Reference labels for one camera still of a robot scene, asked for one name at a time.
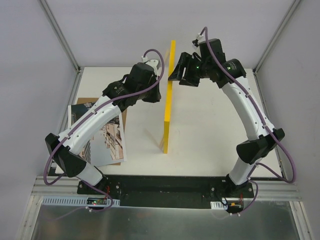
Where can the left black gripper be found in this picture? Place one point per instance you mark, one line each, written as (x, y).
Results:
(154, 93)

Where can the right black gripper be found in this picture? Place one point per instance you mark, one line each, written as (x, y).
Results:
(189, 72)

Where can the yellow photo frame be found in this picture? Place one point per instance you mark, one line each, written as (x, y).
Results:
(169, 97)

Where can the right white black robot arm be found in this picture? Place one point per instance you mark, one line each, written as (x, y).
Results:
(230, 76)

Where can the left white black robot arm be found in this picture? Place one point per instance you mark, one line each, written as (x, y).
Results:
(65, 148)

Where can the printed street photo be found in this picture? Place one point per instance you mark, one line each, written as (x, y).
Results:
(110, 140)

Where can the brown cardboard backing board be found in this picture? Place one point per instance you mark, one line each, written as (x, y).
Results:
(123, 117)

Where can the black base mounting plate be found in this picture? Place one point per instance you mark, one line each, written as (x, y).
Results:
(184, 192)

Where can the shiny metal sheet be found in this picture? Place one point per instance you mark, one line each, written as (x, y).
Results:
(264, 220)

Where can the left aluminium corner post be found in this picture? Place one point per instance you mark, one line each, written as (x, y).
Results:
(59, 34)

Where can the aluminium corner post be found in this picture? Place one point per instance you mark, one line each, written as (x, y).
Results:
(59, 34)
(277, 34)

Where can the right aluminium corner post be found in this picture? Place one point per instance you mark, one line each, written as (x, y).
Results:
(277, 34)

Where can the right white slotted cable duct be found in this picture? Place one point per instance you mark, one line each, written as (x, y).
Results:
(217, 205)

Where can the white slotted cable duct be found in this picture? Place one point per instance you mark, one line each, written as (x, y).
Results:
(76, 201)
(217, 205)

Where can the aluminium front rail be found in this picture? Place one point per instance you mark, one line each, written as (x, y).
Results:
(268, 190)

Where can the left white slotted cable duct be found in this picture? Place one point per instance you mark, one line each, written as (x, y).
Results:
(76, 201)

